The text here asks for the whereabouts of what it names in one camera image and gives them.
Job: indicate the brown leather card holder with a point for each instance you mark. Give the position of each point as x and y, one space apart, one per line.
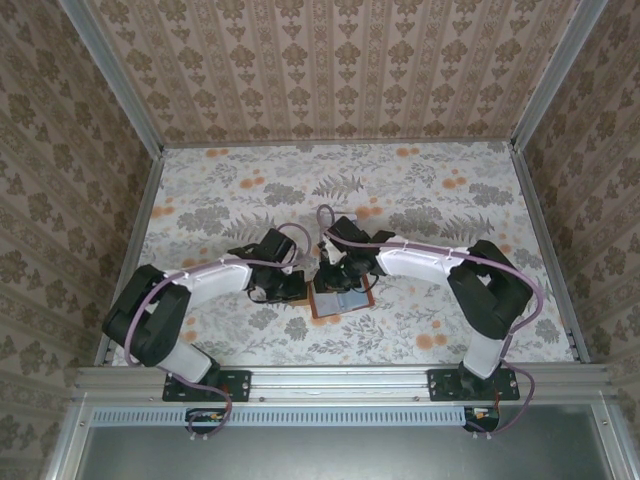
360 300

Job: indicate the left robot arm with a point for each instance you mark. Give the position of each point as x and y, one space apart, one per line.
145 320

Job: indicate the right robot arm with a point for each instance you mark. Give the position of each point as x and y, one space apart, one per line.
490 300

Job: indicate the floral patterned table covering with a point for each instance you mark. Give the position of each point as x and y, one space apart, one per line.
350 170

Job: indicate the grey metal panel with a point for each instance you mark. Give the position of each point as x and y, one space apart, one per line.
325 455

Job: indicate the aluminium front rail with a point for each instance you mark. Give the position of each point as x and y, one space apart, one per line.
340 382

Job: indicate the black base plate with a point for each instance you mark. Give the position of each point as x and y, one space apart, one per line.
440 387
235 385

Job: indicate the aluminium side rail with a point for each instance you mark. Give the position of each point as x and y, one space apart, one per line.
132 240
540 225

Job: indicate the aluminium frame post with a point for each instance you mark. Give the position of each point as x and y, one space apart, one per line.
555 75
116 75

